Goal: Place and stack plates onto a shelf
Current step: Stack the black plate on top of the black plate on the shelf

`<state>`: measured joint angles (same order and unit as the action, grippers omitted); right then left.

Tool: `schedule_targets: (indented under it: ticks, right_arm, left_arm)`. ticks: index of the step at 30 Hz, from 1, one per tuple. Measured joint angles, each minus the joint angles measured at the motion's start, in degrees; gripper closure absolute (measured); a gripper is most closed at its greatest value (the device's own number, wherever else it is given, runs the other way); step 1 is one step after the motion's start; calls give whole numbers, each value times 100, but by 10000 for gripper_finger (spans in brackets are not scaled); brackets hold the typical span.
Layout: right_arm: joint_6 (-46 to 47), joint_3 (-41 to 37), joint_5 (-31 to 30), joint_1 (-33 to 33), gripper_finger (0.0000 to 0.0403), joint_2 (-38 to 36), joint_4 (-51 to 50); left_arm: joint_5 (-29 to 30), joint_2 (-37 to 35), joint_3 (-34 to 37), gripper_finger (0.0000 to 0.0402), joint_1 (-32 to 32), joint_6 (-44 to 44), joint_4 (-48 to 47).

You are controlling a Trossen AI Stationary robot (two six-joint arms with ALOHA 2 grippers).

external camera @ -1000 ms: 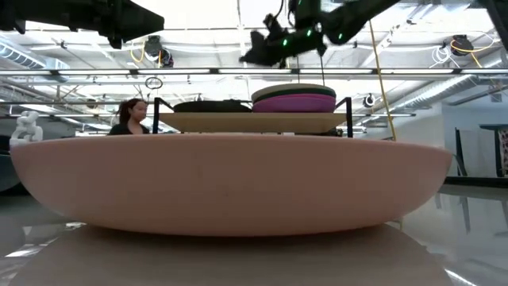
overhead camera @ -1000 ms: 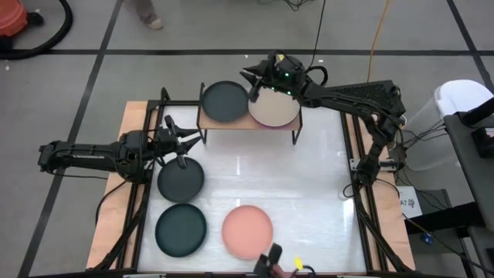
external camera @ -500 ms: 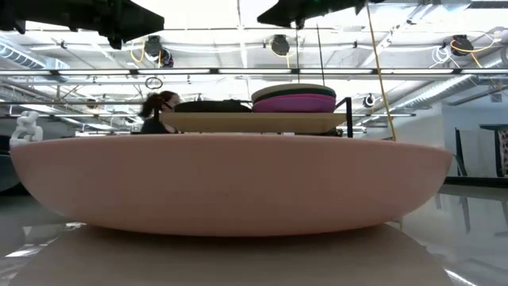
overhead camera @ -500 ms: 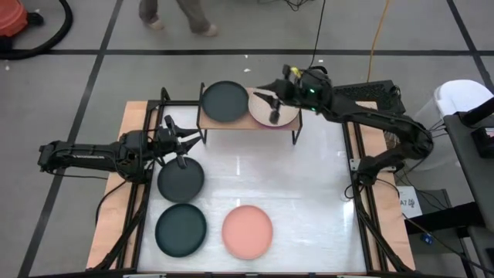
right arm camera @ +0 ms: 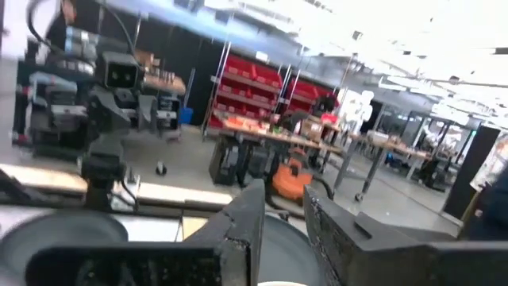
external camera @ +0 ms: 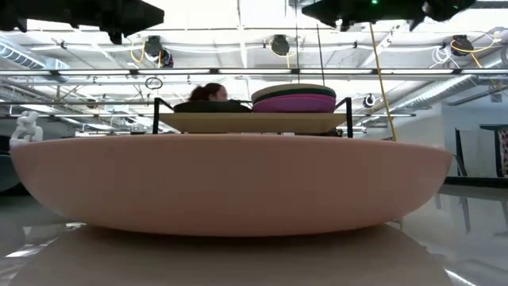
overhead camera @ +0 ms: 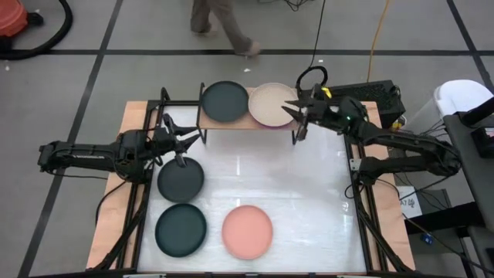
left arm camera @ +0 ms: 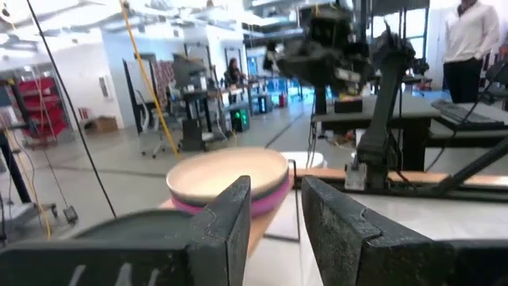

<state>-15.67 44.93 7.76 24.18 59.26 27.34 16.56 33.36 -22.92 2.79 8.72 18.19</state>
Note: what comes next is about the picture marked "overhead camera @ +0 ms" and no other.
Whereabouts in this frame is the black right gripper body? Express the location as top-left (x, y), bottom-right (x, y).
top-left (306, 96), bottom-right (343, 127)

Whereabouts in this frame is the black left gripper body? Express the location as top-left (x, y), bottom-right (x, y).
top-left (148, 127), bottom-right (181, 158)

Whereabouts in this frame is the beige speckled plate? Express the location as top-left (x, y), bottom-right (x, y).
top-left (248, 82), bottom-right (300, 127)

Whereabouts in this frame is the teal plate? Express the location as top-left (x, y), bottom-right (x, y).
top-left (201, 80), bottom-right (250, 124)
top-left (154, 203), bottom-right (208, 259)

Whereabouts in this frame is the dark grey plate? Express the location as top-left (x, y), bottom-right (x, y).
top-left (156, 156), bottom-right (205, 204)

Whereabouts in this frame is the black computer case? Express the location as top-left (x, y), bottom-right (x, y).
top-left (327, 80), bottom-right (407, 129)

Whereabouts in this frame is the person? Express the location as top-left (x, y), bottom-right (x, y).
top-left (190, 0), bottom-right (262, 57)

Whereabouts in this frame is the pink plate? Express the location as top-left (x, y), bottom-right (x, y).
top-left (221, 205), bottom-right (274, 260)

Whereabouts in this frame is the plywood base board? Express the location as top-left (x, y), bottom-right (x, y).
top-left (85, 100), bottom-right (417, 272)

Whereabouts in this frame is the white paper label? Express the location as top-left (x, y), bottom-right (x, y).
top-left (397, 186), bottom-right (425, 220)

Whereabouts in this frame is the white rounded chair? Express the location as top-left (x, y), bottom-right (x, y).
top-left (432, 79), bottom-right (494, 121)

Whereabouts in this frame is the grey side table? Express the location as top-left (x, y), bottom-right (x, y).
top-left (442, 110), bottom-right (494, 232)

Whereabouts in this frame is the orange vacuum cleaner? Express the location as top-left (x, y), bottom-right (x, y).
top-left (0, 0), bottom-right (29, 39)

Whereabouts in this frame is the black looped cable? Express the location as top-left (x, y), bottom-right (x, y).
top-left (295, 65), bottom-right (329, 93)

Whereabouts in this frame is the black hanging cable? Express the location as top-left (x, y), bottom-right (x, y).
top-left (310, 0), bottom-right (327, 70)

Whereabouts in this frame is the yellow cable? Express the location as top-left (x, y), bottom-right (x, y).
top-left (366, 0), bottom-right (393, 83)

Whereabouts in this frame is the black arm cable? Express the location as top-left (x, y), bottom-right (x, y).
top-left (94, 179), bottom-right (130, 229)

